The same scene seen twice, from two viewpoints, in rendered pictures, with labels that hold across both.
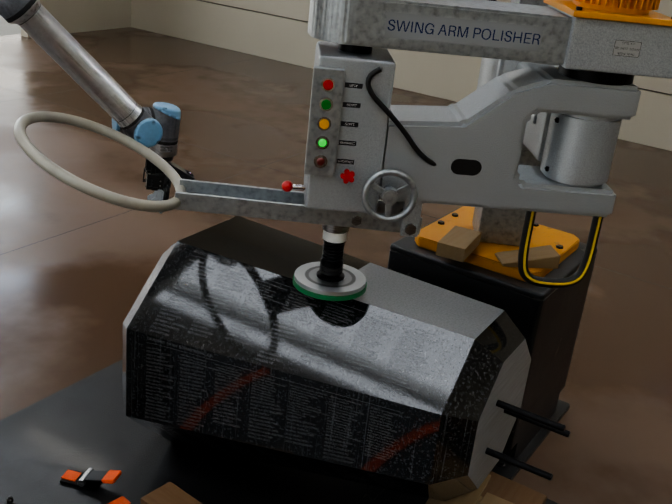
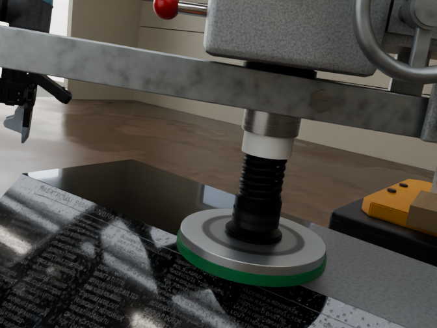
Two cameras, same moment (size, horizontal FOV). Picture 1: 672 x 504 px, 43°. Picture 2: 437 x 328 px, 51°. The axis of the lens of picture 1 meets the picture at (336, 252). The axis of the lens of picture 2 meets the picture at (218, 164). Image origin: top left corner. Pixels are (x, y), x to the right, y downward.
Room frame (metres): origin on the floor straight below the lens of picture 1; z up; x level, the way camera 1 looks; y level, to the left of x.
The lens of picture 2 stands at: (1.67, 0.01, 1.10)
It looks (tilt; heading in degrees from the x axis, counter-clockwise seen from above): 13 degrees down; 6
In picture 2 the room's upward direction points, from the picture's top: 8 degrees clockwise
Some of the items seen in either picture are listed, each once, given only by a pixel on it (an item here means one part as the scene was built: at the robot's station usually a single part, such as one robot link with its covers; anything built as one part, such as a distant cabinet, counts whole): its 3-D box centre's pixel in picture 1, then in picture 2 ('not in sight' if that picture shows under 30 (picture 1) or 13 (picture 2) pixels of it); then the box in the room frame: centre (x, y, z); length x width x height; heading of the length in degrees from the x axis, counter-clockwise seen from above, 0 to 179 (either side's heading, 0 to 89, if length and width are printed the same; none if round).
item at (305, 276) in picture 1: (330, 278); (252, 237); (2.32, 0.01, 0.85); 0.21 x 0.21 x 0.01
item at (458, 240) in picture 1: (458, 243); (434, 211); (2.84, -0.43, 0.81); 0.20 x 0.10 x 0.05; 157
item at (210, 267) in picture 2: (330, 279); (251, 239); (2.32, 0.01, 0.85); 0.22 x 0.22 x 0.04
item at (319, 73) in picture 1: (324, 122); not in sight; (2.20, 0.07, 1.35); 0.08 x 0.03 x 0.28; 95
